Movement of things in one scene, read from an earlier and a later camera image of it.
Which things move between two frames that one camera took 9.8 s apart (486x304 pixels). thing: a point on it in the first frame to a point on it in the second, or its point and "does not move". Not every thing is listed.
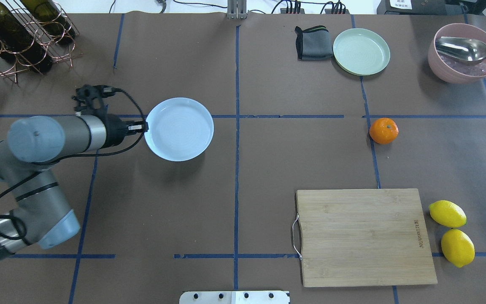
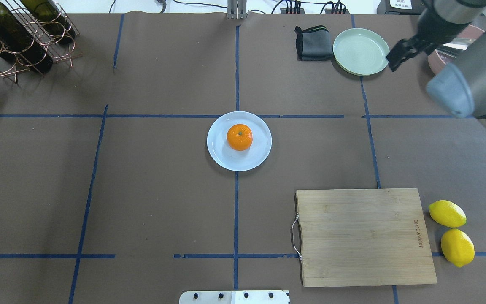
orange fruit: x=384 y=131 to x=239 y=137
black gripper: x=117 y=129 to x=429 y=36
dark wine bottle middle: x=48 y=14 does not move
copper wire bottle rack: x=33 y=42 does not move
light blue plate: x=179 y=129 to x=236 y=160
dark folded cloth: x=313 y=44 does not move
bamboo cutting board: x=363 y=237 does not move
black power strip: x=301 y=11 does not move
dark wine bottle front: x=0 y=16 does not move
